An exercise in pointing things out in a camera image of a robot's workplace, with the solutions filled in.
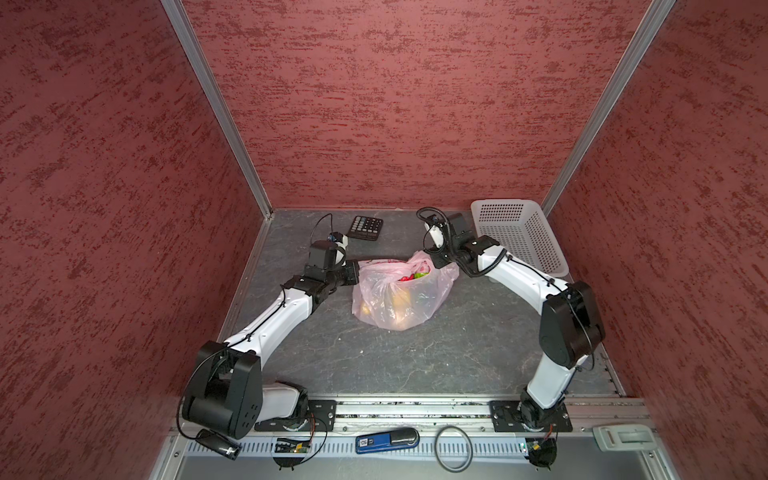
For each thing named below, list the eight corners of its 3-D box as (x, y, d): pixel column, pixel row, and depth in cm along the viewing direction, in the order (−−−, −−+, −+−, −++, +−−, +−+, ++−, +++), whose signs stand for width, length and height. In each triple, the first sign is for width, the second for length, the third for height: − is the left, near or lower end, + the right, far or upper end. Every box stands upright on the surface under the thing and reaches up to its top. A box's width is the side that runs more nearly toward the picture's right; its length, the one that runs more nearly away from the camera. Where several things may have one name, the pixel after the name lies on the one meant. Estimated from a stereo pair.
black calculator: (348, 236, 115) (347, 232, 113) (355, 219, 122) (355, 214, 119) (377, 241, 114) (377, 237, 112) (382, 224, 120) (382, 219, 118)
